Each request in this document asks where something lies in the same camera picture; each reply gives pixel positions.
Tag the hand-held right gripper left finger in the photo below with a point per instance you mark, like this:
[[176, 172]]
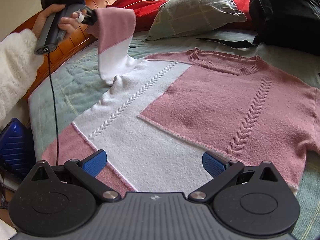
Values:
[[96, 163]]

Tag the grey-green checked pillow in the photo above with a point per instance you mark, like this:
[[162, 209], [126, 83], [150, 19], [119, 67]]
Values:
[[195, 10]]

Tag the black backpack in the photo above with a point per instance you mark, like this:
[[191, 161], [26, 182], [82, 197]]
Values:
[[282, 10]]

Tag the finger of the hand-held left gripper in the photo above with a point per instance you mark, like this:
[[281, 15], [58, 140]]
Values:
[[90, 16]]

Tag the blue ribbed plastic object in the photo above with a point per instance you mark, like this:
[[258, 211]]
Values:
[[15, 145]]

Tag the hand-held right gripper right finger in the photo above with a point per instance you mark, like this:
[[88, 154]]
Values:
[[212, 164]]

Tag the person's left hand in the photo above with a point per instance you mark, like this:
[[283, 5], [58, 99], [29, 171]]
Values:
[[43, 20]]

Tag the pink and white sweater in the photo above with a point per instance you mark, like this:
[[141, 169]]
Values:
[[220, 100]]

